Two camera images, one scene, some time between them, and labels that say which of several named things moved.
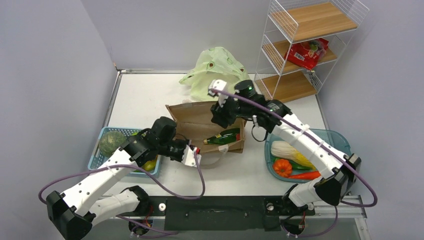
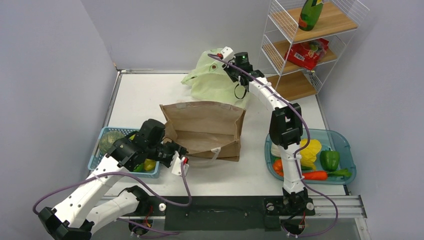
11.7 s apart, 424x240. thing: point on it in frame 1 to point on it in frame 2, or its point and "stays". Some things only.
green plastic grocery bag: (216, 63) stays
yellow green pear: (149, 165) stays
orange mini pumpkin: (283, 167) stays
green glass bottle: (227, 137) to (310, 14)
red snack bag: (307, 54) stays
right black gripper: (220, 115) to (227, 68)
